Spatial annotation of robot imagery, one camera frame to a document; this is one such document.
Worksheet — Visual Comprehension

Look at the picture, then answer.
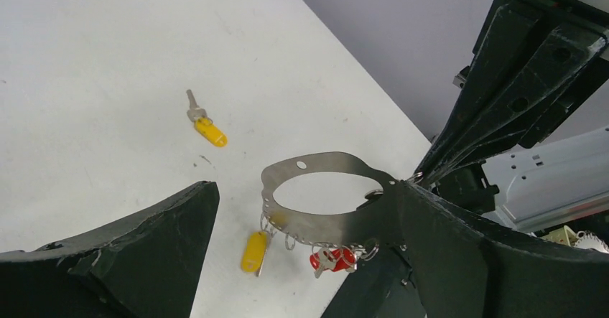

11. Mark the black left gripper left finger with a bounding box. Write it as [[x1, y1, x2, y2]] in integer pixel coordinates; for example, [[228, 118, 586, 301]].
[[1, 181, 220, 317]]

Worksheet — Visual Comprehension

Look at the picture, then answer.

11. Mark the yellow perforated basket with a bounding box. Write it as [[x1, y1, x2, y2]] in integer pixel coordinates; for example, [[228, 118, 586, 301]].
[[542, 225, 608, 253]]

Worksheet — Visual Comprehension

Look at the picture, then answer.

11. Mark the key with yellow tag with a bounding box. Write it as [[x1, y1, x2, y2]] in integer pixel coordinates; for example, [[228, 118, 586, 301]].
[[186, 89, 228, 147], [240, 214, 276, 277]]

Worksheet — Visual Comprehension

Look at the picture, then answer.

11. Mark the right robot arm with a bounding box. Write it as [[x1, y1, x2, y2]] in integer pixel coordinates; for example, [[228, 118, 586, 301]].
[[417, 0, 608, 233]]

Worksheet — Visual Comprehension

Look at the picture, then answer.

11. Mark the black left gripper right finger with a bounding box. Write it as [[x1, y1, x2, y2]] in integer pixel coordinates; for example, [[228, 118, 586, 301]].
[[324, 182, 608, 317]]

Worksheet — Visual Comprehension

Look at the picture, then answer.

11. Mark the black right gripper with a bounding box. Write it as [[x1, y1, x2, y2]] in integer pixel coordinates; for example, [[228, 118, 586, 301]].
[[417, 0, 608, 183]]

